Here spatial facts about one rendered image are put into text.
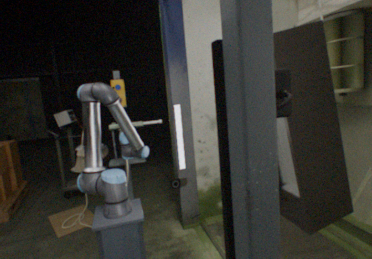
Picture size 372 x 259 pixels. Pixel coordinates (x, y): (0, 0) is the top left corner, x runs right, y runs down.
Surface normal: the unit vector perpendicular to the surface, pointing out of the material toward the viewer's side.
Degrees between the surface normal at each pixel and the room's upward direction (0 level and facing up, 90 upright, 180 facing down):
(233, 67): 90
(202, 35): 90
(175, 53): 90
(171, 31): 90
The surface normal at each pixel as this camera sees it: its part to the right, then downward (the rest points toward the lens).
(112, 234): 0.26, 0.10
